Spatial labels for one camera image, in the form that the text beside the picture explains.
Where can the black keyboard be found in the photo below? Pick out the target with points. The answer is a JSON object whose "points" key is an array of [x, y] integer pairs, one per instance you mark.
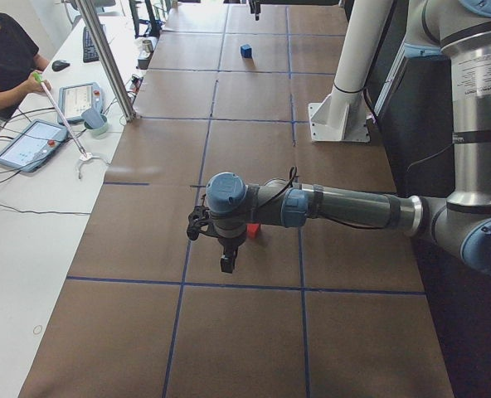
{"points": [[89, 51]]}

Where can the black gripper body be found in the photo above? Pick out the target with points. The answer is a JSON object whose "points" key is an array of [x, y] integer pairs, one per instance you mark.
{"points": [[255, 5], [229, 243]]}

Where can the far teach pendant tablet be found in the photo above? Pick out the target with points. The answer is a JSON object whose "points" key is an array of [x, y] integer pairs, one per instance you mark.
{"points": [[74, 100]]}

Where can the metal cup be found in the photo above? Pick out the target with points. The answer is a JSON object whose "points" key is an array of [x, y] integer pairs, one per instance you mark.
{"points": [[148, 44]]}

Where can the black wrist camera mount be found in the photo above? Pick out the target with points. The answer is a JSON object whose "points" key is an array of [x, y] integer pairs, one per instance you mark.
{"points": [[199, 223]]}

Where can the blue wooden block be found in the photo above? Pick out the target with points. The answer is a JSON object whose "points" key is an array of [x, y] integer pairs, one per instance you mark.
{"points": [[246, 51]]}

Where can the black computer mouse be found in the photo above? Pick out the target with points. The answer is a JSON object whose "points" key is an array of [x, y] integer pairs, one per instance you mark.
{"points": [[59, 65]]}

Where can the near teach pendant tablet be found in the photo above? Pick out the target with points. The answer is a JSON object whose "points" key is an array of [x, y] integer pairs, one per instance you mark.
{"points": [[33, 146]]}

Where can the person in black shirt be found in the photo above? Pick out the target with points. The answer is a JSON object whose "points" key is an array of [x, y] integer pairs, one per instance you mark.
{"points": [[20, 63]]}

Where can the aluminium frame post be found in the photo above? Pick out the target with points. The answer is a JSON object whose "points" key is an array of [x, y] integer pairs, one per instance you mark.
{"points": [[92, 22]]}

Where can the long grabber stick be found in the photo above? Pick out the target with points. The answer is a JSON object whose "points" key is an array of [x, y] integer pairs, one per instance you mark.
{"points": [[85, 156]]}

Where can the red wooden block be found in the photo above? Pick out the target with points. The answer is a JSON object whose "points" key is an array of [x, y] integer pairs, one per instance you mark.
{"points": [[253, 230]]}

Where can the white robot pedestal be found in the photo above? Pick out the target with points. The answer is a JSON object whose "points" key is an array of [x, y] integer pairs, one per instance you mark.
{"points": [[342, 115]]}

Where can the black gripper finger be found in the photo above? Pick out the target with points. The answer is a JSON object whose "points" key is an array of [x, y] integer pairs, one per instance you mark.
{"points": [[227, 261], [236, 253]]}

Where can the light blue cup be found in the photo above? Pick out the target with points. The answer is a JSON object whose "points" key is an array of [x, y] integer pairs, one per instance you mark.
{"points": [[92, 118]]}

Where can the teach pendant tablet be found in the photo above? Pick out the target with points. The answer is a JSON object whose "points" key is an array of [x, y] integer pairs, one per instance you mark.
{"points": [[74, 100], [33, 146]]}

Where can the mint green tape roll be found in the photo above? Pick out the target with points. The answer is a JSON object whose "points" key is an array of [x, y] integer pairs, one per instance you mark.
{"points": [[98, 132]]}

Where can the brown paper table cover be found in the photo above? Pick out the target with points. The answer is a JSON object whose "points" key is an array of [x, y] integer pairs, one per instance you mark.
{"points": [[320, 311]]}

